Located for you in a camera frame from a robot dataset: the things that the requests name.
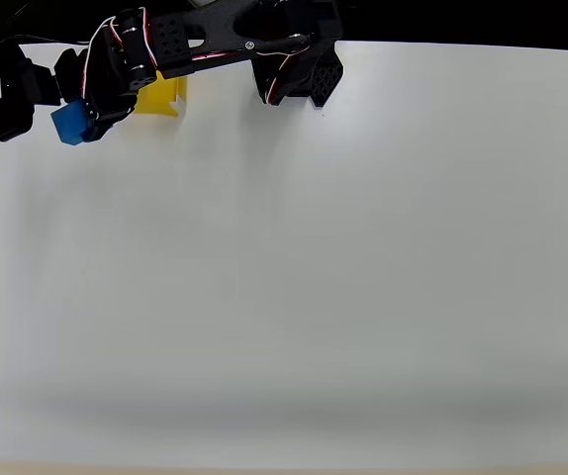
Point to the black webcam with white label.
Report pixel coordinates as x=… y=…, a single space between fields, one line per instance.
x=12 y=94

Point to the yellow open box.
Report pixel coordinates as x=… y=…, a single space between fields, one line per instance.
x=161 y=96

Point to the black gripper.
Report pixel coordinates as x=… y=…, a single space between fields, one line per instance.
x=100 y=120

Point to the blue block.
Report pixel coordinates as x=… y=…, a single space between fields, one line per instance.
x=68 y=123

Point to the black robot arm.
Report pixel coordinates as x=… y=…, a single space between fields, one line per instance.
x=224 y=34

